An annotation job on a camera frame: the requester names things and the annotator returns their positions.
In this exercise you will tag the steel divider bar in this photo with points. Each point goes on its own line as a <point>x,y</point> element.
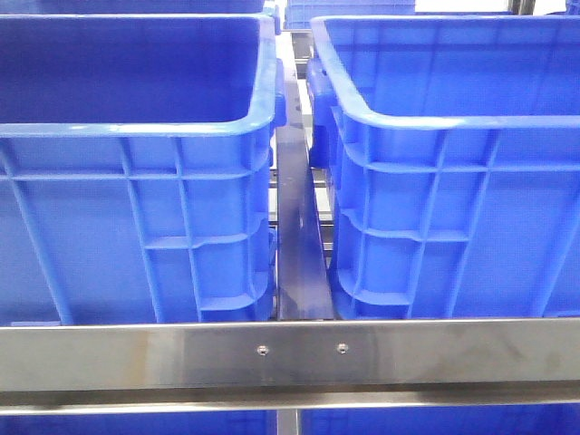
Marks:
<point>303,289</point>

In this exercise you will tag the left blue plastic bin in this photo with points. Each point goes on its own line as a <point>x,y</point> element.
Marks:
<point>135,165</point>

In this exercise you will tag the blue plastic bin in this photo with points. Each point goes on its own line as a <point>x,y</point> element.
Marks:
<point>135,165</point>
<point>454,155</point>

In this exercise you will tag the right blue plastic bin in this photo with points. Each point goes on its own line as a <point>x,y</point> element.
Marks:
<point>454,155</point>

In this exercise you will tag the far blue crate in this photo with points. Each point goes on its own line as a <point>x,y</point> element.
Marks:
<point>299,13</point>

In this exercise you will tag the lower left blue bin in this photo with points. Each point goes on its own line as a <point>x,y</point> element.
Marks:
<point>218,422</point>

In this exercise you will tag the lower right blue bin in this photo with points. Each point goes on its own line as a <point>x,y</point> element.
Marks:
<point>493,419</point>

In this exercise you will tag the left rail screw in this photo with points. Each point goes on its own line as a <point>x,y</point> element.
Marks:
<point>262,350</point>

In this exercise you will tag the rail screw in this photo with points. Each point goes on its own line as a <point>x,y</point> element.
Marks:
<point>262,350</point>
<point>342,348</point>

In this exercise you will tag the right rail screw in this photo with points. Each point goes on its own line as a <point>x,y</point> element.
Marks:
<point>342,348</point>

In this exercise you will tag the stainless steel front rail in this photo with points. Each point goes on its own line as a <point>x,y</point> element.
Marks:
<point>215,367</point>

